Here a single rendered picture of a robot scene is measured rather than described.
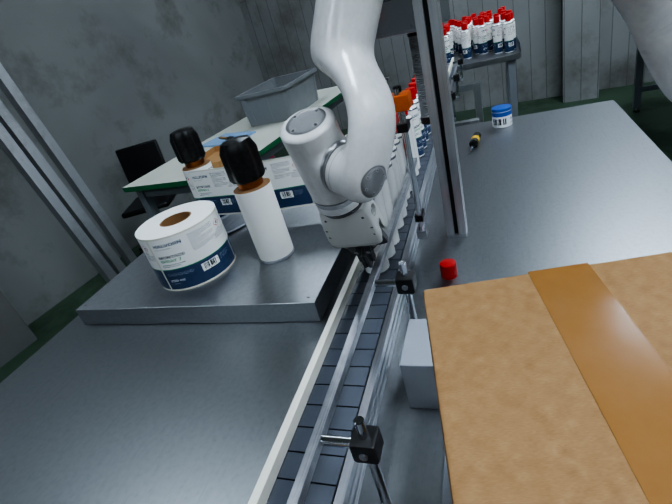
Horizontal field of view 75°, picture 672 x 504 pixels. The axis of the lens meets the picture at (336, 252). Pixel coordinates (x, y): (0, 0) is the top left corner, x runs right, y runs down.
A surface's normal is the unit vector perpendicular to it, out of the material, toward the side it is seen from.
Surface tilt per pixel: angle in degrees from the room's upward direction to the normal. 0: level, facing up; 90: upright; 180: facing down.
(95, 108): 90
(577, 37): 90
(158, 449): 0
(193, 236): 90
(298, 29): 90
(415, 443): 0
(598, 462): 0
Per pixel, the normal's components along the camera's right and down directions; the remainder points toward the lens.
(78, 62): 0.89, -0.01
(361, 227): -0.07, 0.78
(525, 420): -0.25, -0.84
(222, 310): -0.27, 0.53
